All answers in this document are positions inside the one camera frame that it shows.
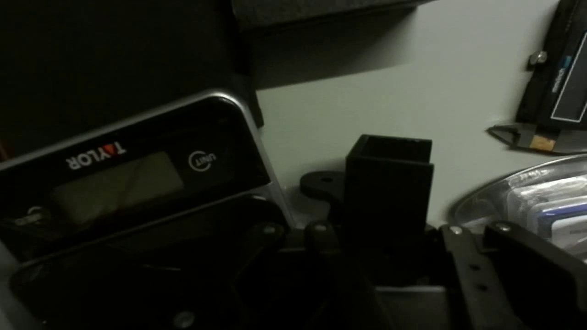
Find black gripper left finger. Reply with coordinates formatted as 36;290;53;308
141;218;392;330

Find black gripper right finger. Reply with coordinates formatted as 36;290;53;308
440;220;587;330

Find black digital kitchen scale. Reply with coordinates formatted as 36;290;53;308
0;90;295;264

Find black carded tool package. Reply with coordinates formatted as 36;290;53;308
515;0;587;134

